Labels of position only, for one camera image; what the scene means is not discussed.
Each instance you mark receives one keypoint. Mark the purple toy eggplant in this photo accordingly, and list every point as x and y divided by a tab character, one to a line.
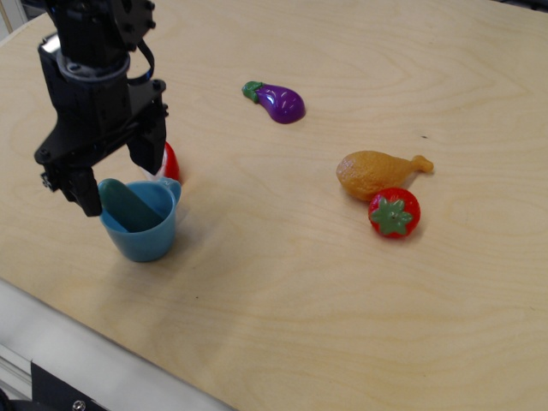
283	105

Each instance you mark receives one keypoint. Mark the red toy strawberry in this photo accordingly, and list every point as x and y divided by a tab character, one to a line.
394	213

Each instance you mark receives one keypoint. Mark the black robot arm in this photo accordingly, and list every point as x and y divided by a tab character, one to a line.
97	33

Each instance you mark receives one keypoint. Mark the dark green toy cucumber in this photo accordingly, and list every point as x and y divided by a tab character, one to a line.
126	207

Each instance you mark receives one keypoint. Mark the red white apple slice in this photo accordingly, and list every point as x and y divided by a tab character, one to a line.
169	168

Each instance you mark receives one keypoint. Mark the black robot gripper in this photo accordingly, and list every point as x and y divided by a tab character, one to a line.
99	110

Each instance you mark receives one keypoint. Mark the black bracket with screw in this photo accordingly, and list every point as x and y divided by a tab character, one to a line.
54	393

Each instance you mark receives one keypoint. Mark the orange toy chicken drumstick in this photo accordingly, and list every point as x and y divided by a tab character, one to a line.
363	174

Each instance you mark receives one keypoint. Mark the blue plastic toy cup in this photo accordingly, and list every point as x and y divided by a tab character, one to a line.
163	197

